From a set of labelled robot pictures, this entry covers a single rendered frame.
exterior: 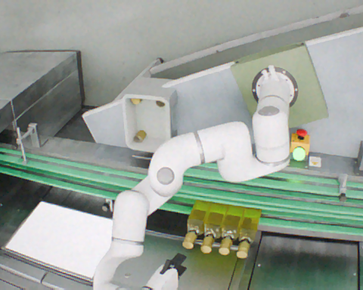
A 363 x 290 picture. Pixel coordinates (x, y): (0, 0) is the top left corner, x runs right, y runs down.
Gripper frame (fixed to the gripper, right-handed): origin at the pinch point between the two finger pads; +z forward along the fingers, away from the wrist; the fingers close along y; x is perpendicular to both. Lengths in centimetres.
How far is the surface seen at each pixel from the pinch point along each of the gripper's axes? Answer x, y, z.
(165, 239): 17.2, -13.0, 18.0
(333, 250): -42, -16, 44
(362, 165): -43, 18, 55
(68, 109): 119, -8, 71
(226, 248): -9.5, 1.5, 12.1
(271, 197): -13.8, 5.8, 36.9
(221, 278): -9.6, -12.9, 10.9
